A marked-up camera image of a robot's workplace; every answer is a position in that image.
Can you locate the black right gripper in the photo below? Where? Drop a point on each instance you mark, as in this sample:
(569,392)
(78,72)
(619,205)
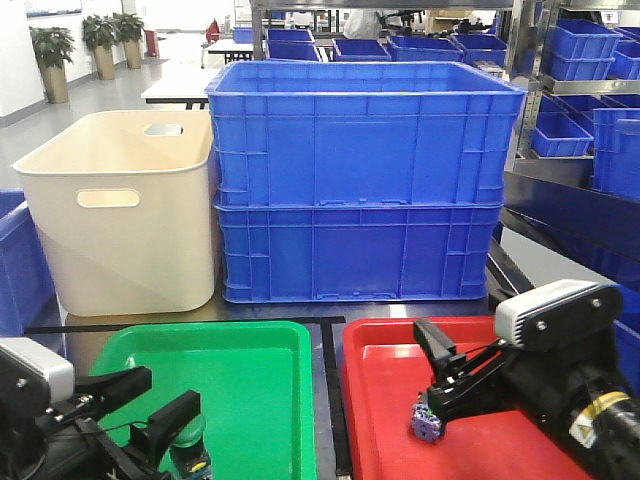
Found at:
(572,393)

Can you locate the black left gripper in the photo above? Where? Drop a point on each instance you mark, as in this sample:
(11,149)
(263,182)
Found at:
(69,443)

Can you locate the red push button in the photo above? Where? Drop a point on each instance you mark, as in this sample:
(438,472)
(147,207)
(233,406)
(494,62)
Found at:
(425,424)

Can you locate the green push button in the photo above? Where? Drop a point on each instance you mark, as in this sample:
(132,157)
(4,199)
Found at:
(188,452)

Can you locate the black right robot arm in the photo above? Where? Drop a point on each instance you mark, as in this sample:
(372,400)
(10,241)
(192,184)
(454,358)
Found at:
(602,459)

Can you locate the blue bin left of trays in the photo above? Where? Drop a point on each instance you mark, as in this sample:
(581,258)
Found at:
(26,283)

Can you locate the red plastic tray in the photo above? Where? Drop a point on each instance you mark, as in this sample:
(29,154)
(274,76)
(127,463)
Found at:
(384,370)

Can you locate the green plastic tray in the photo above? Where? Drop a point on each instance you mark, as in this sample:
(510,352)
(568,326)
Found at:
(255,381)

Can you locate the cream plastic basket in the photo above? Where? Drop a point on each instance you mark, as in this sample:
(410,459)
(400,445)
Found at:
(122,206)

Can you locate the stacked blue crates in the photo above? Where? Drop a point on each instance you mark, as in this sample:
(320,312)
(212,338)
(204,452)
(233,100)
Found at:
(342,182)

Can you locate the white table background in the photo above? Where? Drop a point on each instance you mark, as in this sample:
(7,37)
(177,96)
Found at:
(182,84)

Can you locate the potted plant left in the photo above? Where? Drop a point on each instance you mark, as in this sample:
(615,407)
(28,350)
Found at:
(53,47)

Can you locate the potted plant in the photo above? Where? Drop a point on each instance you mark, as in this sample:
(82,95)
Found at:
(129,28)
(100,35)
(53,47)

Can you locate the potted plant middle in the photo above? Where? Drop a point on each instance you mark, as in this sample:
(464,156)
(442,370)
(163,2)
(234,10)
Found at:
(100,35)

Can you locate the potted plant right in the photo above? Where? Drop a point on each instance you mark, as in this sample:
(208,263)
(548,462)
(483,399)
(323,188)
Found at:
(129,28)

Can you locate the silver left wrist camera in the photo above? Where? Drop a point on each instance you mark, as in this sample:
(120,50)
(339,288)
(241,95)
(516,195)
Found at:
(33,377)

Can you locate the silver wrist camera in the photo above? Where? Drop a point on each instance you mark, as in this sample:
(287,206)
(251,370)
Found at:
(558,314)
(33,377)

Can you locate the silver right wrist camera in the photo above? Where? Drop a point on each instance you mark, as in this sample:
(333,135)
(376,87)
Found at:
(558,314)

